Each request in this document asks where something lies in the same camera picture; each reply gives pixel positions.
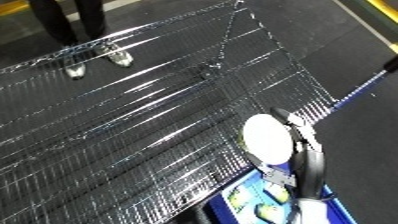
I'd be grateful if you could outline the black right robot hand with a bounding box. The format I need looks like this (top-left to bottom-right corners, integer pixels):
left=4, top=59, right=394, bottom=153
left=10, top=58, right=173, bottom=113
left=243, top=106, right=329, bottom=202

